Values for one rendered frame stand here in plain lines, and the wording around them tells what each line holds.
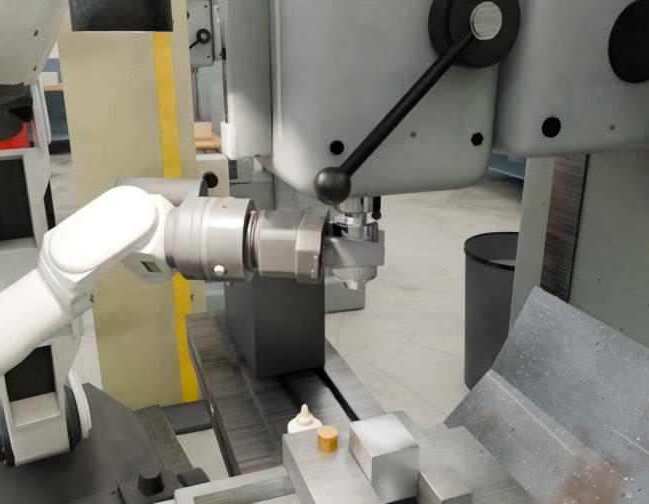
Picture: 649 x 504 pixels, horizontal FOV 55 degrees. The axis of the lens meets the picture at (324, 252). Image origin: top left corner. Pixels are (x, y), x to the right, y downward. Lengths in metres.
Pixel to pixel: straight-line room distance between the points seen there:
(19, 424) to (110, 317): 1.18
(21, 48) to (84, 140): 1.50
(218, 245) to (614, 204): 0.51
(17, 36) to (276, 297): 0.49
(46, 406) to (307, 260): 0.88
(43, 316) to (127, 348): 1.88
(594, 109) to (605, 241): 0.32
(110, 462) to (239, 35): 1.13
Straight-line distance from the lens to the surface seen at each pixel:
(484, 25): 0.52
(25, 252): 1.15
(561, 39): 0.58
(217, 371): 1.06
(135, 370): 2.60
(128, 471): 1.48
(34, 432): 1.40
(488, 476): 0.74
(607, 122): 0.63
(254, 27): 0.57
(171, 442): 1.83
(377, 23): 0.52
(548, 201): 0.97
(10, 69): 0.85
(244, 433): 0.91
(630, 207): 0.86
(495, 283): 2.53
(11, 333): 0.68
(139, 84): 2.30
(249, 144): 0.57
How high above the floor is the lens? 1.44
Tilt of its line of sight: 19 degrees down
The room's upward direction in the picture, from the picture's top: straight up
